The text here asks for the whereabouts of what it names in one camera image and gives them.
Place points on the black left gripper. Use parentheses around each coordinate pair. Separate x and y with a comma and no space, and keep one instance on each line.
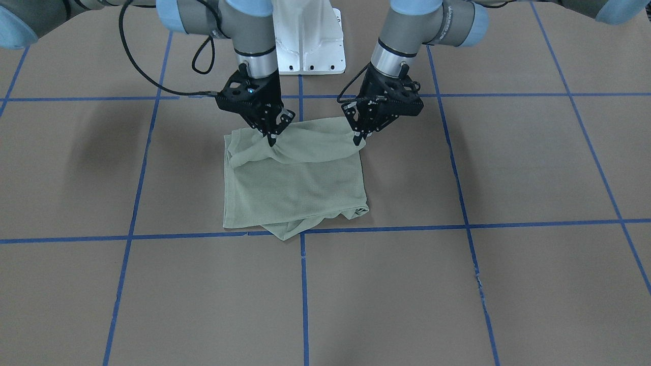
(370,83)

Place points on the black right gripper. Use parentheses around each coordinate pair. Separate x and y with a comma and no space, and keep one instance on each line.
(270,94)

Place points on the olive green long-sleeve shirt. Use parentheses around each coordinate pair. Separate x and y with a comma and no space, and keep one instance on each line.
(311,174)

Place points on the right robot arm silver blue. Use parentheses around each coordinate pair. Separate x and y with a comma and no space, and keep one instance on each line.
(248,24)

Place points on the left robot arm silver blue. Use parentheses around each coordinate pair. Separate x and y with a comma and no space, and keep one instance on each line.
(411,24)

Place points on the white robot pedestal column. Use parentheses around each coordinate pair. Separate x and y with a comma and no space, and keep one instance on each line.
(309,38)

